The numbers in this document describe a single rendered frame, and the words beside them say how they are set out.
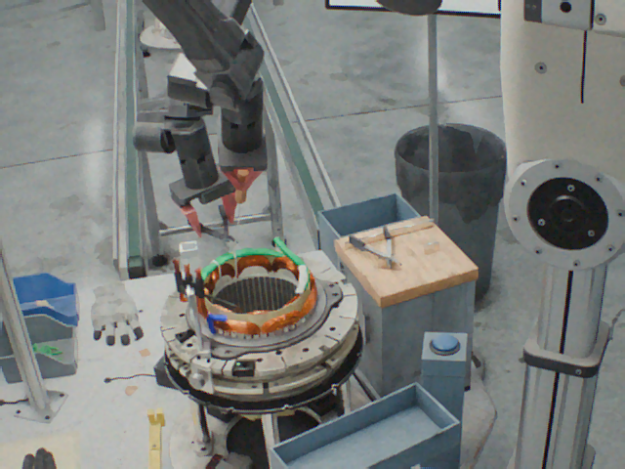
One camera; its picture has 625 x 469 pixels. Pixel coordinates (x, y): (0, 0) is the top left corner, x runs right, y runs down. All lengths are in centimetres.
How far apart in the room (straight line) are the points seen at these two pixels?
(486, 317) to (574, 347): 202
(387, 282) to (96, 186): 289
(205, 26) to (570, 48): 42
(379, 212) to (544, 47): 95
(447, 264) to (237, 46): 66
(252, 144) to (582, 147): 47
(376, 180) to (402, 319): 253
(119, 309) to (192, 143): 68
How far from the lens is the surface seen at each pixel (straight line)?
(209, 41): 110
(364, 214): 184
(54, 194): 435
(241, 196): 137
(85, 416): 184
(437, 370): 149
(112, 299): 210
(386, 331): 161
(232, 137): 126
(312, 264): 159
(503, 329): 322
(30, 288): 217
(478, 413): 175
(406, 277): 160
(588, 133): 100
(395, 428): 137
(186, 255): 150
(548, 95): 98
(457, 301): 165
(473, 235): 314
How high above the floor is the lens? 198
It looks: 32 degrees down
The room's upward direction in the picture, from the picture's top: 4 degrees counter-clockwise
